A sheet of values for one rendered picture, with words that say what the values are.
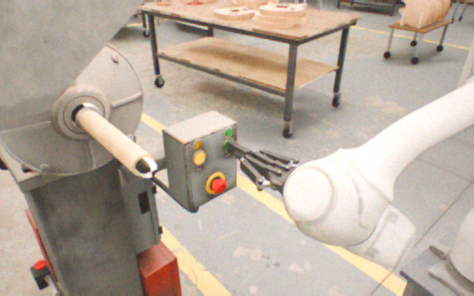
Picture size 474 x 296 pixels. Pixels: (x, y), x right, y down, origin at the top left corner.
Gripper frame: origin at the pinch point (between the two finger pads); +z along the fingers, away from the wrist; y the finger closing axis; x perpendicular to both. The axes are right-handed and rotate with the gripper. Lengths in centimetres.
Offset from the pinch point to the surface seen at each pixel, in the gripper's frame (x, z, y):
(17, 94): 34, -23, -44
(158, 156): -3.0, 15.0, -13.4
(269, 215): -107, 58, 79
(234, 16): -14, 182, 160
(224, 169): -6.6, 4.0, -1.4
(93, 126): 19.1, -2.8, -32.7
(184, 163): -0.5, 5.0, -12.4
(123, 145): 19.5, -11.8, -32.1
